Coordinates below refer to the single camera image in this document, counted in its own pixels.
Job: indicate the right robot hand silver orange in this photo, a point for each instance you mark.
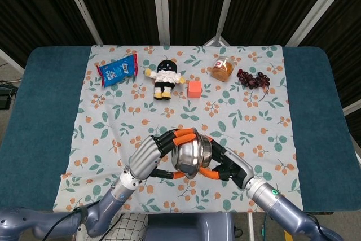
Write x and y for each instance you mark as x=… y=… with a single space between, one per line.
x=237 y=164

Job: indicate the left robot hand silver orange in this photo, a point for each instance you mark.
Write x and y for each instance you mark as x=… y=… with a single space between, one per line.
x=144 y=159

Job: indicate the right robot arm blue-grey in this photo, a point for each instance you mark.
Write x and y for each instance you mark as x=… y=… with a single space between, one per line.
x=282 y=207

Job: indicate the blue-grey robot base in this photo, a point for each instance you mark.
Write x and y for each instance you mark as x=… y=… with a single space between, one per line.
x=189 y=228

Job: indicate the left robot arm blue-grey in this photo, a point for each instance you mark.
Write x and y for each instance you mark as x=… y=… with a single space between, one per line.
x=112 y=201

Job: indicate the white table leg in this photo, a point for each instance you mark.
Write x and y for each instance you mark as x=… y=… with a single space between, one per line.
x=251 y=227

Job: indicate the floral patterned tablecloth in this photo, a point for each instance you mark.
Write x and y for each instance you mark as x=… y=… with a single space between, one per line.
x=180 y=105

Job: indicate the white black checkered bag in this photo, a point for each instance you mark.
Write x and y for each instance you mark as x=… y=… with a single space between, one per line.
x=132 y=229

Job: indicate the black white plush doll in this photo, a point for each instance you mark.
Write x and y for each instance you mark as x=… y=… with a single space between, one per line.
x=166 y=78

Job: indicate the orange cube block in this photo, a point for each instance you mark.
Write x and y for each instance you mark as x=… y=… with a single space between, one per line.
x=194 y=89

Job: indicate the dark red grape bunch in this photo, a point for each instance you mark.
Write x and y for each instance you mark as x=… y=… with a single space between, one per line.
x=252 y=79

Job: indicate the blue snack bag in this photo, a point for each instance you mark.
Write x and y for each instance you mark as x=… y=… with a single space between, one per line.
x=118 y=71

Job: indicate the clear jar with orange snacks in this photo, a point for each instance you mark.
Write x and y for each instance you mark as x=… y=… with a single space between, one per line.
x=223 y=69

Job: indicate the teal felt table cover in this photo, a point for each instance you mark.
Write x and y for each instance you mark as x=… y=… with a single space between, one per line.
x=45 y=97

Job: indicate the black box device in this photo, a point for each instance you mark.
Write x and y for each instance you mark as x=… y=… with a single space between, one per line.
x=4 y=97

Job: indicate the white frame bar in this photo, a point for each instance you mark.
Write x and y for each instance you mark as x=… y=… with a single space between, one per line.
x=81 y=6
x=352 y=108
x=229 y=1
x=11 y=61
x=160 y=6
x=313 y=12

